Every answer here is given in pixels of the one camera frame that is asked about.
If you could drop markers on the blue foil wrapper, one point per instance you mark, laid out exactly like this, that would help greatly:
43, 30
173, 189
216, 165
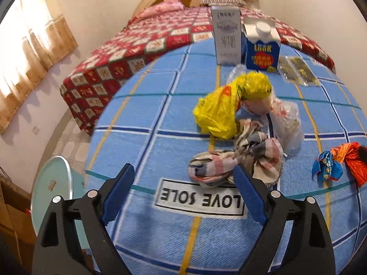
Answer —
326, 166

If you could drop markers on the blue checked tablecloth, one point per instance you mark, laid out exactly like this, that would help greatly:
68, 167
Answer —
157, 114

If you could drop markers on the red patchwork bedspread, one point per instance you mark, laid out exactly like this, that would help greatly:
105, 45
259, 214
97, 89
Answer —
129, 48

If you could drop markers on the blue and white carton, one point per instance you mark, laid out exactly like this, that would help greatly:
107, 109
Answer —
262, 54

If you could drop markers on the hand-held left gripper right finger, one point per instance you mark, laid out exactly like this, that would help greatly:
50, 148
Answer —
249, 194

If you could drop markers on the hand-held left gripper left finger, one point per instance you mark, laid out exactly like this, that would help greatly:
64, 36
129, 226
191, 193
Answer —
117, 194

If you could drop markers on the plaid cloth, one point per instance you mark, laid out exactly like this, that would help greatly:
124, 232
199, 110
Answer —
258, 151

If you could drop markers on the orange-red foil wrapper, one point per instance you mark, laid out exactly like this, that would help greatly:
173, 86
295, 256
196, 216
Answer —
355, 160

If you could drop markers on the pink pillow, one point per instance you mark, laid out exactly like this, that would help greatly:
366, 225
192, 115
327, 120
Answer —
160, 8

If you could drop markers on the large clear plastic bag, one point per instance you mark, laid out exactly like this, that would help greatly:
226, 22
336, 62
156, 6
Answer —
286, 126

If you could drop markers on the striped pillow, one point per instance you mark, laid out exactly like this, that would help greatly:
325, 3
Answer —
223, 0

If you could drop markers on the clear sachet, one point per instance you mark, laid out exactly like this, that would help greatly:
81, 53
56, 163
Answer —
288, 71
308, 73

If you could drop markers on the brown wooden furniture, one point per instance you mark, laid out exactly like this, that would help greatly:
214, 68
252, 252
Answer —
14, 212

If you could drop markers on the yellow plastic bag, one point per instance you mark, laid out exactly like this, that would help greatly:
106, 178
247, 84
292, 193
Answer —
218, 111

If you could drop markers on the small clear plastic wrap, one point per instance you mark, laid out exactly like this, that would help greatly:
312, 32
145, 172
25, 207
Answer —
237, 73

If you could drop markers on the grey cardboard box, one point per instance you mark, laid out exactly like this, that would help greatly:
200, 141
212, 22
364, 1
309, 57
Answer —
226, 34

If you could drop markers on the small clear packet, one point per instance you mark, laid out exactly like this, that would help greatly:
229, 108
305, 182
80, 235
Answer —
317, 62

